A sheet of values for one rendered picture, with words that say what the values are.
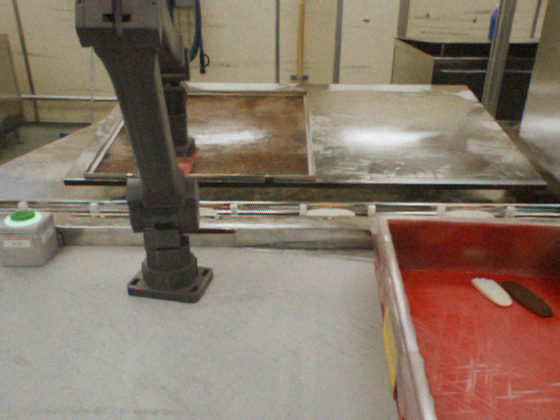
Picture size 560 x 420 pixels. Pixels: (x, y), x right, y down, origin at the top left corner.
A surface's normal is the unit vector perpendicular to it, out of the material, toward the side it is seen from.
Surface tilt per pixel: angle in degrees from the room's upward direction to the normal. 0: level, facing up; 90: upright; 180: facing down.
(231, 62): 90
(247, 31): 90
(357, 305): 0
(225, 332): 0
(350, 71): 90
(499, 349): 0
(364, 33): 90
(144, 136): 125
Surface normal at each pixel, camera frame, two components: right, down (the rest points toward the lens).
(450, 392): 0.01, -0.91
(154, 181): 0.09, 0.85
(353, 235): 0.00, 0.40
